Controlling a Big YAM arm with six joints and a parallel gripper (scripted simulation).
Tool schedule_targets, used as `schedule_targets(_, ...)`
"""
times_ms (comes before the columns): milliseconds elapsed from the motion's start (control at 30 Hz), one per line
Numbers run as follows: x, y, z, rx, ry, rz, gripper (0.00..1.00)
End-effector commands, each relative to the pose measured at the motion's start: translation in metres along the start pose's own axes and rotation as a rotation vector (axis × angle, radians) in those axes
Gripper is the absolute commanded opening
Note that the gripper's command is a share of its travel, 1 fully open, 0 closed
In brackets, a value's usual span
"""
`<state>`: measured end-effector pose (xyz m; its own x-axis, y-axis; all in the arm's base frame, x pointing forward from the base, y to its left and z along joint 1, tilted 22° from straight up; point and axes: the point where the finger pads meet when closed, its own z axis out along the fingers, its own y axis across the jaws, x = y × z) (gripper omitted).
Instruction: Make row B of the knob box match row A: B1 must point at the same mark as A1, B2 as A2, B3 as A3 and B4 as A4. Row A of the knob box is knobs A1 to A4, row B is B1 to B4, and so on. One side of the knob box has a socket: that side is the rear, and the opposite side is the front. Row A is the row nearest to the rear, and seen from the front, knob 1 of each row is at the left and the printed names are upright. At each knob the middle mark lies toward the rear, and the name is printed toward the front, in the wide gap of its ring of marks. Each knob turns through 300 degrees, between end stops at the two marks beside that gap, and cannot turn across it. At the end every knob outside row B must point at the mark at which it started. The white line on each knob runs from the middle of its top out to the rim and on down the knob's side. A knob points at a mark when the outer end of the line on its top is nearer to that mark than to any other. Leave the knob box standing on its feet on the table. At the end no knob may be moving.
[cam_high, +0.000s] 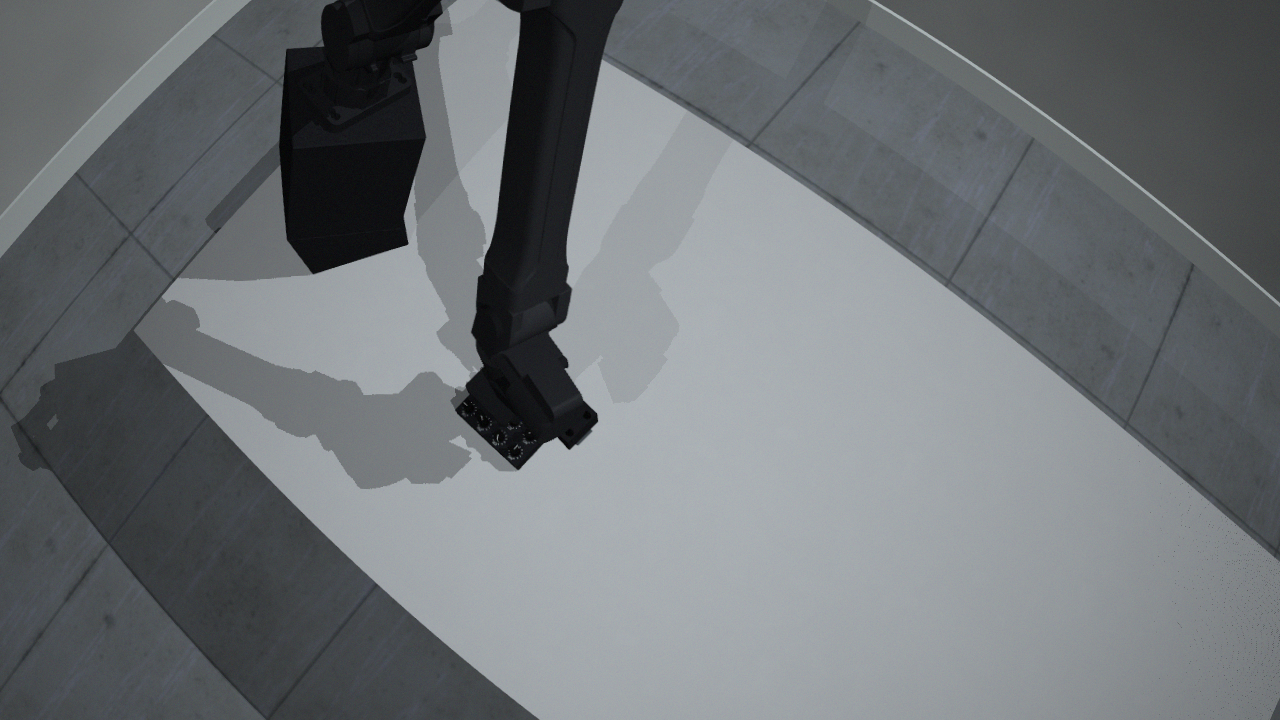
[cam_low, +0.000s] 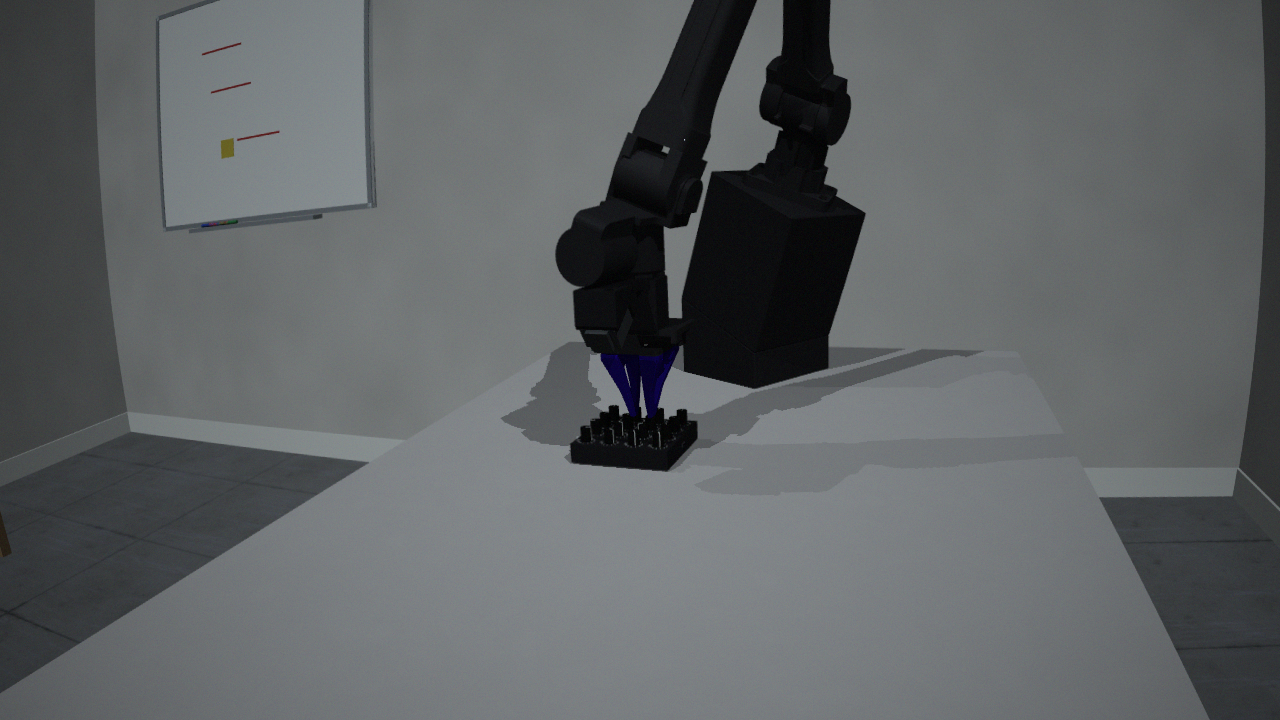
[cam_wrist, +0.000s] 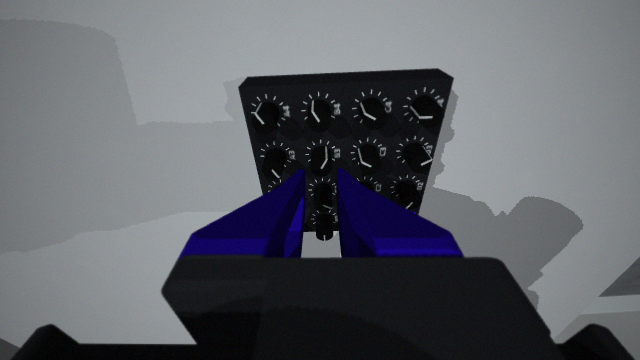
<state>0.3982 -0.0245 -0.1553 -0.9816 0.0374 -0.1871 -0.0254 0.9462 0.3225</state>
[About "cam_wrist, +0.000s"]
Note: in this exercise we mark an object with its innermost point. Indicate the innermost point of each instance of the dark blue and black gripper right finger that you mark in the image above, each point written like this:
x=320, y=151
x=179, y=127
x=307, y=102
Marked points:
x=383, y=227

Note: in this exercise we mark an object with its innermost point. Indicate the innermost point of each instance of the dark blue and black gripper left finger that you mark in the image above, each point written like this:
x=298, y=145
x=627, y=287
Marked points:
x=258, y=227

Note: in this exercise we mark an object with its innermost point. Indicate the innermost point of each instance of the black knob box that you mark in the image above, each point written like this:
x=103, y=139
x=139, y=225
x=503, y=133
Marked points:
x=379, y=126

